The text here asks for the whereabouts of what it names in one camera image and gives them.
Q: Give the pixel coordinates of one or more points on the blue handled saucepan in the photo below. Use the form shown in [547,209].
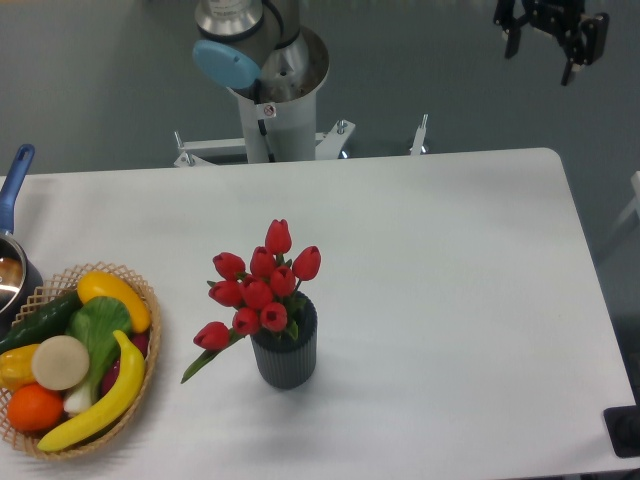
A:
[19,277]

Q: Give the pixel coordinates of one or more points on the beige round disc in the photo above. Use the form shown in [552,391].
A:
[60,363]

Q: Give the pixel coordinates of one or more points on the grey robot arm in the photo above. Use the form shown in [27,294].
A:
[260,50]

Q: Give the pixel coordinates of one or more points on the orange fruit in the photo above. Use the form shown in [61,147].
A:
[33,408]

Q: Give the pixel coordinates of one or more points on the black device at table edge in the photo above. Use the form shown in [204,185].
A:
[623,428]

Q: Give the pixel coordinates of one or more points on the white furniture leg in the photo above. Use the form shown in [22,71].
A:
[626,221]

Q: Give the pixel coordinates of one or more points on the yellow bell pepper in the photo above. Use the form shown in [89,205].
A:
[16,370]

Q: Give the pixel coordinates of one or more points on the dark red vegetable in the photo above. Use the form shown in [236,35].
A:
[141,342]

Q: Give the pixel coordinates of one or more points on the yellow banana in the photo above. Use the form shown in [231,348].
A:
[109,408]

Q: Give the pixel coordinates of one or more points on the red tulip bouquet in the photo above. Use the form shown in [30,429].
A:
[261,292]

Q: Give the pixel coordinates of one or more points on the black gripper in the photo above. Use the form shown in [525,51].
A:
[584,36]

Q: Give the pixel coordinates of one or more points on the green cucumber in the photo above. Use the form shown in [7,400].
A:
[48,321]

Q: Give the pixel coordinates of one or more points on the green bok choy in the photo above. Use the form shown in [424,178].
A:
[93,325]

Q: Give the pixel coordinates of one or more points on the yellow squash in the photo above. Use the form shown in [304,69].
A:
[102,284]

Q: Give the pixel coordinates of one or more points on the woven wicker basket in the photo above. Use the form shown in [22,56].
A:
[53,288]

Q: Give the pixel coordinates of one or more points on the dark grey ribbed vase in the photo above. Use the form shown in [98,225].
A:
[285,363]

